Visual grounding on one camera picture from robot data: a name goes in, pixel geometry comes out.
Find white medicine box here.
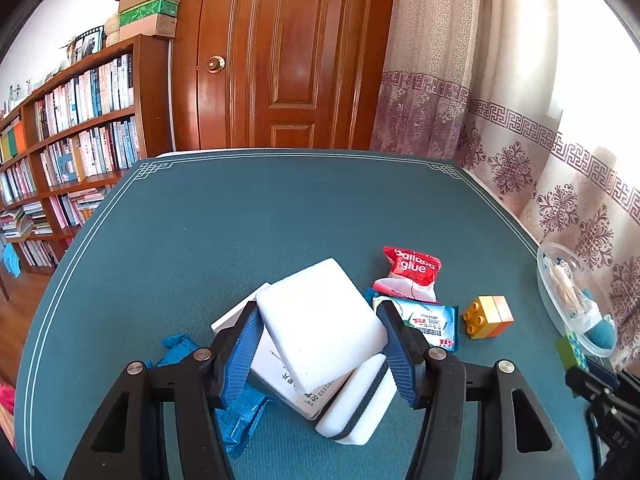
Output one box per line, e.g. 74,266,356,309
211,282,351,420

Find green dotted block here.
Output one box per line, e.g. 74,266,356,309
556,334,590,373

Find patterned curtain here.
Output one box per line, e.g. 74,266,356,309
370,0,640,376

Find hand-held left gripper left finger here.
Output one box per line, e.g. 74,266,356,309
62,305,266,480

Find woven basket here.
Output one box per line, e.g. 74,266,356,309
103,14,122,48

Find white eraser with black stripe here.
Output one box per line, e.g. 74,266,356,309
315,352,401,445

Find large brown cardboard box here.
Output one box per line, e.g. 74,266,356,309
119,12,177,43

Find yellow orange toy brick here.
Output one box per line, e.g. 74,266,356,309
462,295,514,340

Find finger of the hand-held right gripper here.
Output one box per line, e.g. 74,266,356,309
565,364,633,453

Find red white glue packet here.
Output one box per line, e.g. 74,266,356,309
372,246,443,303

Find blue snack packet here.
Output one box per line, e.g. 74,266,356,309
161,334,271,458

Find wooden bookshelf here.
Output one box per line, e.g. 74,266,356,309
0,35,176,276

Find white foam sponge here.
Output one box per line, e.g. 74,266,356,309
255,257,388,395

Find clear plastic container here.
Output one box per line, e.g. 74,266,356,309
536,242,618,358

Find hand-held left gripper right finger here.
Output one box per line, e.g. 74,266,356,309
375,299,583,480

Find wooden door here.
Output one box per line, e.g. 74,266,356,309
172,0,401,151

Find white blue wet wipes packet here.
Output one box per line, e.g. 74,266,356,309
365,287,459,353

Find rows of books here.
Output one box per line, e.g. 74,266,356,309
0,55,141,268

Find film strip picture frame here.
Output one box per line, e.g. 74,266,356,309
75,27,106,61

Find teal round soft object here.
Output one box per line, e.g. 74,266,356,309
582,287,617,351

